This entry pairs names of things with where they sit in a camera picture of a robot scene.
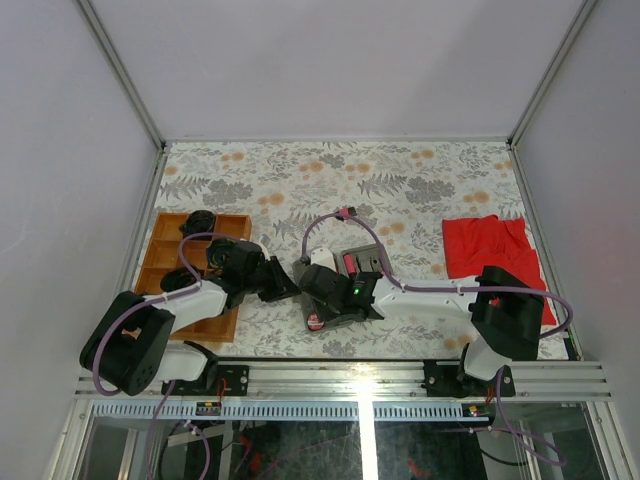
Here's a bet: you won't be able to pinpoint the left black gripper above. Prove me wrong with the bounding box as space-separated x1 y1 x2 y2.
245 256 303 303

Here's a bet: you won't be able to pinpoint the small red tape measure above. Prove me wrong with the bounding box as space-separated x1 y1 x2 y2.
306 312 325 331

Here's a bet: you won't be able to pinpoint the pink black pliers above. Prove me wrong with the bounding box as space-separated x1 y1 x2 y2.
356 254 381 273

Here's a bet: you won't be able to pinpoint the grey plastic tool case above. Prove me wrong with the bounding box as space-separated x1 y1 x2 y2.
293 244 392 333

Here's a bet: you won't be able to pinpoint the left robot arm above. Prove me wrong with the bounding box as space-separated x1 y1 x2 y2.
79 239 300 396

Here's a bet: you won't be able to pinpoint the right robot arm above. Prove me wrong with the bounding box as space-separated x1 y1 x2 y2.
298 264 544 398

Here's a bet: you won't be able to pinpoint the rolled dark sock middle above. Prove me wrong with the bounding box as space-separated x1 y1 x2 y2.
205 238 237 270

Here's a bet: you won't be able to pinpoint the rolled dark sock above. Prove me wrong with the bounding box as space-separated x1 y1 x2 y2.
205 238 237 270
179 210 216 238
160 267 202 293

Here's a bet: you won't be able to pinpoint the pink black bit holder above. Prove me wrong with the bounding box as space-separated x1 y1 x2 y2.
335 207 357 221

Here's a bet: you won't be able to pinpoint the rolled dark sock lower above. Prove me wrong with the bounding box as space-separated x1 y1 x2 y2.
160 267 202 293

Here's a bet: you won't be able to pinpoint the rolled dark sock top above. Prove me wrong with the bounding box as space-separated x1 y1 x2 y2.
179 210 216 238

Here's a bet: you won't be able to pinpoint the orange wooden divided tray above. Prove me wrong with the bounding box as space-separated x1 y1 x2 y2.
134 213 252 343

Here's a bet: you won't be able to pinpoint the red cloth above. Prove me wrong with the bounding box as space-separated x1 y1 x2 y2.
441 214 557 326

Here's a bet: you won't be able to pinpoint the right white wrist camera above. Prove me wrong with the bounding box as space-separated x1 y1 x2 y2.
300 247 338 272

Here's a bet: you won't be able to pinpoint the aluminium front rail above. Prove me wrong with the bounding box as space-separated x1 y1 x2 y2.
71 360 614 426

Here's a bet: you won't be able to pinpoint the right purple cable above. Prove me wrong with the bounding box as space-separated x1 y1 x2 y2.
303 212 575 341

